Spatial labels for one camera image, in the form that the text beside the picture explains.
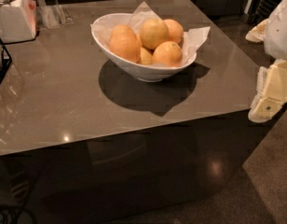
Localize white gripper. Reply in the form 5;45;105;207
245;0;287;123

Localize orange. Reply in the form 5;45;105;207
140;19;169;50
109;24;141;63
152;41;183;67
164;19;184;44

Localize white ceramic bowl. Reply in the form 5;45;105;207
90;12;198;83

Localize small yellow citrus piece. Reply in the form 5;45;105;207
139;47;153;65

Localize white paper liner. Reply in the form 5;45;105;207
90;2;210;69

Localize clear acrylic stand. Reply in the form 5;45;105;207
36;0;73;29

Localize white box container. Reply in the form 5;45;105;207
0;0;36;43

